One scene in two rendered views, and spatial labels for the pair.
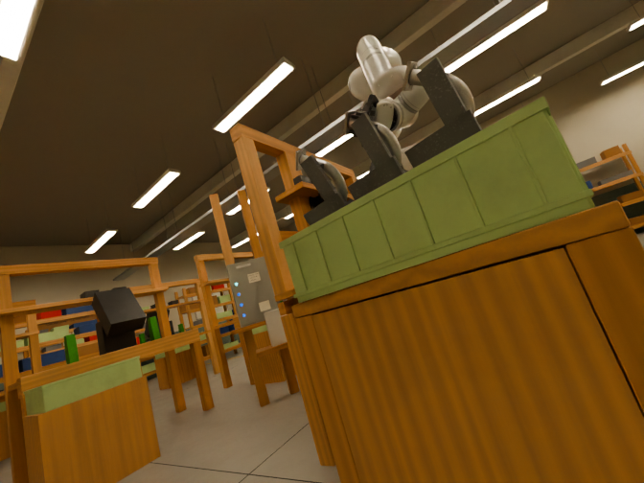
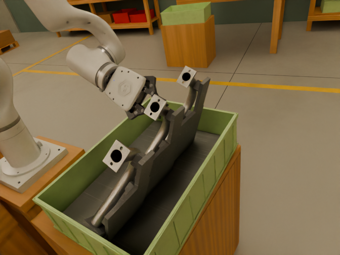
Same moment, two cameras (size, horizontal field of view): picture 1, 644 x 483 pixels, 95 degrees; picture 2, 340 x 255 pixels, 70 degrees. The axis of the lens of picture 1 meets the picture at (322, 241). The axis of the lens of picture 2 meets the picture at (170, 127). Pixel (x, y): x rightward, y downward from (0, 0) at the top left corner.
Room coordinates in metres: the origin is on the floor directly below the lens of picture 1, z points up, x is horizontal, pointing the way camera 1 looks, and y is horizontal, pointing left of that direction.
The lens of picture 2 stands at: (0.67, 0.37, 1.49)
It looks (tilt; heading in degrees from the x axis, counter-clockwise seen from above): 36 degrees down; 269
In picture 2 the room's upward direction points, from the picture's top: 11 degrees counter-clockwise
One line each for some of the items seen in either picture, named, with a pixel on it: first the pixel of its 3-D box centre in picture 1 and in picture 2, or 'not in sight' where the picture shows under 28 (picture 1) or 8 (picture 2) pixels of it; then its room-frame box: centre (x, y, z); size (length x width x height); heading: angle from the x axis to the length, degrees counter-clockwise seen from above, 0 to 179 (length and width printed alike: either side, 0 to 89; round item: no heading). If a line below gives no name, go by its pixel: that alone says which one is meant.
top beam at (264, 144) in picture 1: (308, 160); not in sight; (2.27, -0.09, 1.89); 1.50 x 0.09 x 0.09; 148
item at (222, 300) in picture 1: (229, 317); not in sight; (9.27, 3.45, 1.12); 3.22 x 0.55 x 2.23; 147
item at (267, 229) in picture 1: (327, 219); not in sight; (2.27, -0.09, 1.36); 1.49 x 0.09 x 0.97; 148
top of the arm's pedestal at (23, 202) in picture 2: not in sight; (33, 168); (1.26, -0.45, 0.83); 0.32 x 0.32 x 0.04; 54
